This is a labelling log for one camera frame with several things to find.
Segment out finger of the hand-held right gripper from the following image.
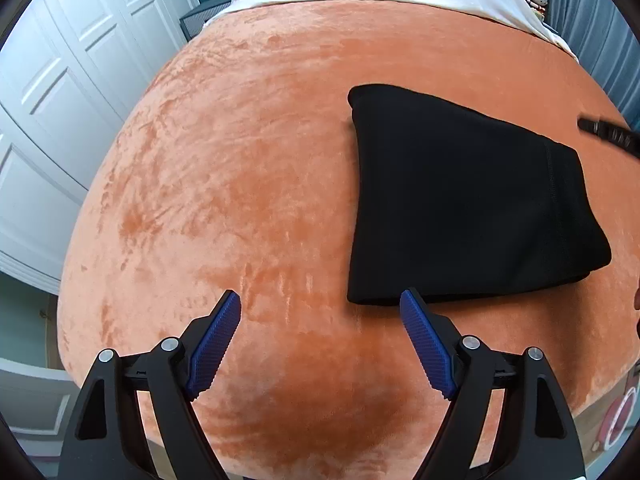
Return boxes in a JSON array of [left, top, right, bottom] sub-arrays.
[[577, 114, 640, 157]]

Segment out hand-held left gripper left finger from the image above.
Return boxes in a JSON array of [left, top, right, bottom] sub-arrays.
[[57, 289, 243, 480]]

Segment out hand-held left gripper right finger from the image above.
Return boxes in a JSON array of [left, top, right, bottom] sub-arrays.
[[399, 287, 586, 480]]

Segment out black pants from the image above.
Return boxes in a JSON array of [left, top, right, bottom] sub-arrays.
[[346, 83, 613, 306]]

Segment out grey pleated curtain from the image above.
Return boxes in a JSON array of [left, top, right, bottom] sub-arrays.
[[545, 0, 640, 128]]

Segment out orange plush blanket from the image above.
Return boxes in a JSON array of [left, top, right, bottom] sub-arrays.
[[55, 0, 640, 473]]

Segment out white panelled cabinet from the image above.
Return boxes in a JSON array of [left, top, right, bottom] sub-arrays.
[[0, 357, 71, 441]]

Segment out pink round plastic toy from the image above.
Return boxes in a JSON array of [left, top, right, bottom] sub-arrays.
[[590, 390, 640, 453]]

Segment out white panelled wardrobe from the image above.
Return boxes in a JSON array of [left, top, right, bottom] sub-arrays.
[[0, 0, 201, 293]]

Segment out grey-blue nightstand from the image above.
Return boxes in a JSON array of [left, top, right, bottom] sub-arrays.
[[179, 2, 233, 42]]

